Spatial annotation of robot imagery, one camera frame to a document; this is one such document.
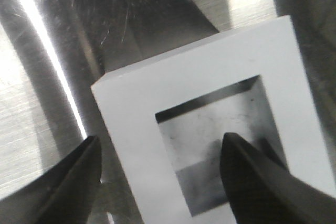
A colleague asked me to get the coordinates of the gray hollow cube base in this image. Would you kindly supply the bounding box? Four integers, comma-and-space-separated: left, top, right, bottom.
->
91, 16, 335, 223

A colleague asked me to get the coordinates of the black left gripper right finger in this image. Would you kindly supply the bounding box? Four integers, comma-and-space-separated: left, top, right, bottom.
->
221, 132, 335, 223

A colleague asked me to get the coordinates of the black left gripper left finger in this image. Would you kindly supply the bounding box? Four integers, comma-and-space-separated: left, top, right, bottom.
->
1, 136, 102, 223

